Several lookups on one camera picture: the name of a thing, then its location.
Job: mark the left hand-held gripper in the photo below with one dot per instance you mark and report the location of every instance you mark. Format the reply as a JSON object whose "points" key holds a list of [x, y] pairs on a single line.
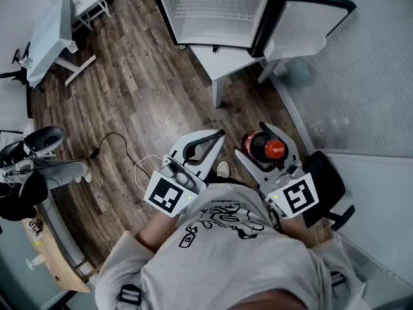
{"points": [[167, 195]]}

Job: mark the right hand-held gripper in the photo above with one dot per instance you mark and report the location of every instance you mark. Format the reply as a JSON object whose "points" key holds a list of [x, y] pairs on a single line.
{"points": [[300, 195]]}

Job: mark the Coca-Cola bottle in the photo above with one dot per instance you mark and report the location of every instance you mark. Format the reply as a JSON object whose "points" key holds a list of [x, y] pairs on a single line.
{"points": [[274, 148]]}

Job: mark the white mini fridge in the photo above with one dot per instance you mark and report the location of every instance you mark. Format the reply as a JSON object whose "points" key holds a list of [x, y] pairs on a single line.
{"points": [[213, 11]]}

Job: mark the person's left forearm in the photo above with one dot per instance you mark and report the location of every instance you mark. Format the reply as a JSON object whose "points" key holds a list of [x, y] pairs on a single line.
{"points": [[151, 234]]}

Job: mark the person's right forearm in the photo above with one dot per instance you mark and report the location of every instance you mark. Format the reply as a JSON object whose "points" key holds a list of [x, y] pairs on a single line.
{"points": [[295, 231]]}

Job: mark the person's beige shoe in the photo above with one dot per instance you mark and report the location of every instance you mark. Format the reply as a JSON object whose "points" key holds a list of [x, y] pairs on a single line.
{"points": [[222, 169]]}

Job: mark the black office chair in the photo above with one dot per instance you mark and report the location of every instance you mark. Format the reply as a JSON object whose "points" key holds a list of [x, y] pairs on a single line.
{"points": [[322, 173]]}

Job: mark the small white table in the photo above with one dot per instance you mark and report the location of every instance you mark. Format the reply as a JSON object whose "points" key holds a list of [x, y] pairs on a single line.
{"points": [[226, 63]]}

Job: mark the person's grey printed t-shirt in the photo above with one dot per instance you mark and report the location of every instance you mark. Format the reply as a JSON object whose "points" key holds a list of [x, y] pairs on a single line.
{"points": [[226, 270]]}

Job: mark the grey mesh office chair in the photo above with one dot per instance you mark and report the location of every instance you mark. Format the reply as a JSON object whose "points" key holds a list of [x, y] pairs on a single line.
{"points": [[45, 139]]}

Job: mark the light wooden desk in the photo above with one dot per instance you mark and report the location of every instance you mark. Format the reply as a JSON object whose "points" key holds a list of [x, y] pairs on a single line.
{"points": [[61, 270]]}

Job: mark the long white desk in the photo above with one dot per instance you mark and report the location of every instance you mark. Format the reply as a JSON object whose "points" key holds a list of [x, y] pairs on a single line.
{"points": [[48, 44]]}

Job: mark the black stand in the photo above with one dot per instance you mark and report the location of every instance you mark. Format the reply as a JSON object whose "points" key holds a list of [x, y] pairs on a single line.
{"points": [[17, 55]]}

